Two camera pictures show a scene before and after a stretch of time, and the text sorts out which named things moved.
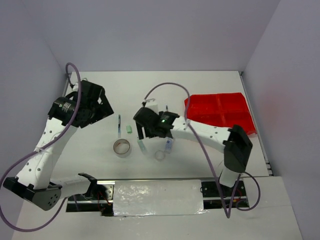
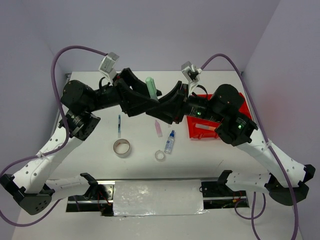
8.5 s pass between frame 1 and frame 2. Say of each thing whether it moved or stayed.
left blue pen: stayed
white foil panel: stayed
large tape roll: stayed
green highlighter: moved
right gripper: moved
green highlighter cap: moved
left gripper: moved
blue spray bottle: stayed
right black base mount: stayed
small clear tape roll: stayed
